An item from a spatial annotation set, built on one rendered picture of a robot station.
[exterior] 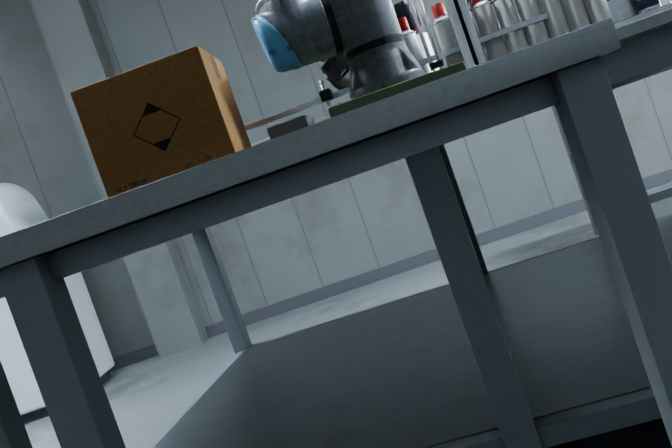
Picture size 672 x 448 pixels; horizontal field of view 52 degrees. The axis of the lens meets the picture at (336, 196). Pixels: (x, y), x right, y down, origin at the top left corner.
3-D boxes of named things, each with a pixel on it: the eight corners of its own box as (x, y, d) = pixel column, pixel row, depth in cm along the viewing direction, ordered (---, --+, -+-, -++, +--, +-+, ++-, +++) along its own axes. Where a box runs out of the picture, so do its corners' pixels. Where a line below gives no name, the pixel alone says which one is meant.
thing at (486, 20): (510, 63, 177) (485, -13, 177) (512, 60, 172) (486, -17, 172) (491, 70, 178) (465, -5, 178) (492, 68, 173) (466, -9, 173)
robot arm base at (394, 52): (427, 85, 139) (412, 38, 138) (428, 76, 124) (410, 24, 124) (357, 109, 141) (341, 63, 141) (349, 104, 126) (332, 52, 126)
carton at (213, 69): (258, 163, 172) (221, 60, 171) (240, 163, 148) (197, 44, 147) (147, 202, 174) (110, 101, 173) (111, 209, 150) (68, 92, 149)
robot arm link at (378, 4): (407, 28, 126) (384, -42, 126) (338, 51, 126) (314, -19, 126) (400, 42, 138) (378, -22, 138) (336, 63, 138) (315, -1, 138)
